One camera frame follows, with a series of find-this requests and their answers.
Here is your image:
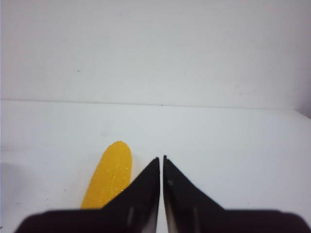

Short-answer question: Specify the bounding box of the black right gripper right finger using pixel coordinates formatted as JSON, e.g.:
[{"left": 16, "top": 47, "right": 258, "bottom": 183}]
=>
[{"left": 163, "top": 156, "right": 311, "bottom": 233}]

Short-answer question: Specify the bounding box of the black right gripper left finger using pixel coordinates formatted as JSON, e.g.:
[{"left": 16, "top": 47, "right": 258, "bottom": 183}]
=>
[{"left": 16, "top": 158, "right": 160, "bottom": 233}]

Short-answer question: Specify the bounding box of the yellow corn cob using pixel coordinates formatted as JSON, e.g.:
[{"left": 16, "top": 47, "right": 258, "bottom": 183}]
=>
[{"left": 81, "top": 141, "right": 132, "bottom": 209}]

